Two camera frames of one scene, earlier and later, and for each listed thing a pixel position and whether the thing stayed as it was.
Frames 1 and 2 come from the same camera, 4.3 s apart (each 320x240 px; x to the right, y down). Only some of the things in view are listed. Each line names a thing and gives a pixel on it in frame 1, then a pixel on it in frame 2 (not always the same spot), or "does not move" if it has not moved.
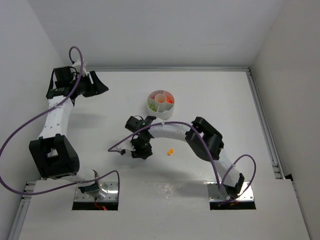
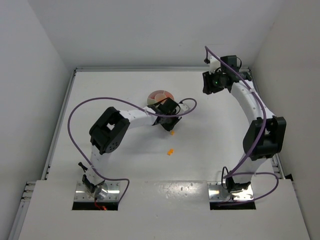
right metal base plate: [214, 194] does not move
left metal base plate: [111, 187] does not move
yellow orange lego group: [171, 151] does not move
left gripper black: [92, 83] to [170, 122]
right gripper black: [142, 152] to [206, 83]
